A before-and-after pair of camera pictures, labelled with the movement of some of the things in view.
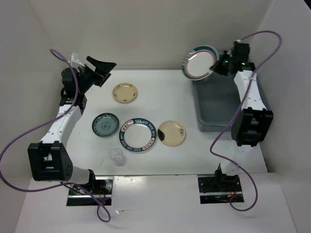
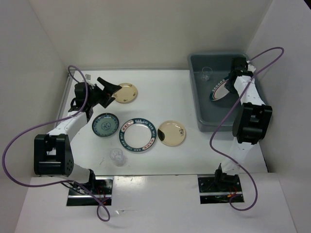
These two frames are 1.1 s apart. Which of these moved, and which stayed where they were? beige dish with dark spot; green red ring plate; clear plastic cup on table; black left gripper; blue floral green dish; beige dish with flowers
Moved: green red ring plate; black left gripper
Stayed: clear plastic cup on table; blue floral green dish; beige dish with flowers; beige dish with dark spot
